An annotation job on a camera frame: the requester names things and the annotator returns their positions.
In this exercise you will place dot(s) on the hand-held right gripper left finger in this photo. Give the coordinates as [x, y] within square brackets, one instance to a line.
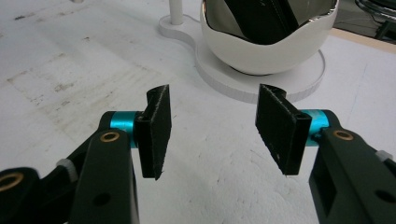
[155, 133]

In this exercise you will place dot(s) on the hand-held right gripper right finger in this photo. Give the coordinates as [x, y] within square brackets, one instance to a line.
[280, 133]

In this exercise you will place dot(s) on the white egg-shaped bowl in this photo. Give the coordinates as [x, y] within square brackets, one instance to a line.
[264, 56]

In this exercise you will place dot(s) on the white foam board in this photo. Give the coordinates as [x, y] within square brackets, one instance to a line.
[93, 68]

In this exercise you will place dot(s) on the white stand base with post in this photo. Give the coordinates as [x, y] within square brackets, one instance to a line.
[224, 82]

